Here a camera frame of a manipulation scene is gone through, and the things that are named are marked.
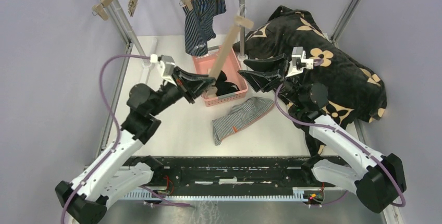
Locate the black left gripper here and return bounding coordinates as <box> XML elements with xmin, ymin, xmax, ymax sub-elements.
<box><xmin>149</xmin><ymin>65</ymin><xmax>215</xmax><ymax>116</ymax></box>

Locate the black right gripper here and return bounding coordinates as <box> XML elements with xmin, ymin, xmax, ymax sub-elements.
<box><xmin>238</xmin><ymin>53</ymin><xmax>303</xmax><ymax>107</ymax></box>

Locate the black underwear beige waistband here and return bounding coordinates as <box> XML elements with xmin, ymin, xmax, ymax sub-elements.
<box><xmin>215</xmin><ymin>71</ymin><xmax>239</xmax><ymax>96</ymax></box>

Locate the grey striped underwear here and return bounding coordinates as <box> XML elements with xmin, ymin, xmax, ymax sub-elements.
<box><xmin>212</xmin><ymin>96</ymin><xmax>275</xmax><ymax>146</ymax></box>

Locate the navy striped underwear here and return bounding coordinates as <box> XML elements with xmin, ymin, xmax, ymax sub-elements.
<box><xmin>182</xmin><ymin>0</ymin><xmax>226</xmax><ymax>57</ymax></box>

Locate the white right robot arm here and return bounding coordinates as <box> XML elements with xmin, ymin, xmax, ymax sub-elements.
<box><xmin>239</xmin><ymin>54</ymin><xmax>407</xmax><ymax>213</ymax></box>

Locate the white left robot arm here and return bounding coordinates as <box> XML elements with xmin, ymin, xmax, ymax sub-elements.
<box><xmin>55</xmin><ymin>67</ymin><xmax>215</xmax><ymax>223</ymax></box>

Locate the pink plastic basket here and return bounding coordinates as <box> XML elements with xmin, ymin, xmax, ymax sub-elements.
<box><xmin>192</xmin><ymin>49</ymin><xmax>248</xmax><ymax>107</ymax></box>

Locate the black floral blanket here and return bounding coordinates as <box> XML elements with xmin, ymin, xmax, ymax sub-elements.
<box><xmin>233</xmin><ymin>5</ymin><xmax>388</xmax><ymax>157</ymax></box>

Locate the right metal rack pole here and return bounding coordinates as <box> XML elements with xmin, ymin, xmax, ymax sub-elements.
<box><xmin>238</xmin><ymin>0</ymin><xmax>246</xmax><ymax>61</ymax></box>

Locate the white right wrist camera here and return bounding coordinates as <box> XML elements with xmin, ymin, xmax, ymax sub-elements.
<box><xmin>286</xmin><ymin>47</ymin><xmax>314</xmax><ymax>77</ymax></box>

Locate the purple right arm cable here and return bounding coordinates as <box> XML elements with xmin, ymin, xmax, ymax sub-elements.
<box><xmin>274</xmin><ymin>58</ymin><xmax>407</xmax><ymax>208</ymax></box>

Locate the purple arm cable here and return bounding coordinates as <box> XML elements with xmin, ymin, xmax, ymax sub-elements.
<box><xmin>274</xmin><ymin>58</ymin><xmax>407</xmax><ymax>208</ymax></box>
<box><xmin>60</xmin><ymin>54</ymin><xmax>153</xmax><ymax>224</ymax></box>

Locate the left aluminium frame rail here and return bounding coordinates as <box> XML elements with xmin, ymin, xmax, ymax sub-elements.
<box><xmin>88</xmin><ymin>43</ymin><xmax>133</xmax><ymax>158</ymax></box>

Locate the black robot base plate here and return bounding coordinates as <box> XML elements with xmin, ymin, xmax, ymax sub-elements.
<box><xmin>124</xmin><ymin>156</ymin><xmax>323</xmax><ymax>196</ymax></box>

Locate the white slotted cable duct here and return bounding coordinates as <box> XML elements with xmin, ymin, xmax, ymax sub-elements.
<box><xmin>121</xmin><ymin>188</ymin><xmax>310</xmax><ymax>203</ymax></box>

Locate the right aluminium frame post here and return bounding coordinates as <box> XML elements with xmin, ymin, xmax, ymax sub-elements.
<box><xmin>330</xmin><ymin>0</ymin><xmax>361</xmax><ymax>44</ymax></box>

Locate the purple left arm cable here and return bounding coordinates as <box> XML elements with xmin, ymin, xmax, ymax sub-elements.
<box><xmin>60</xmin><ymin>54</ymin><xmax>153</xmax><ymax>224</ymax></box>

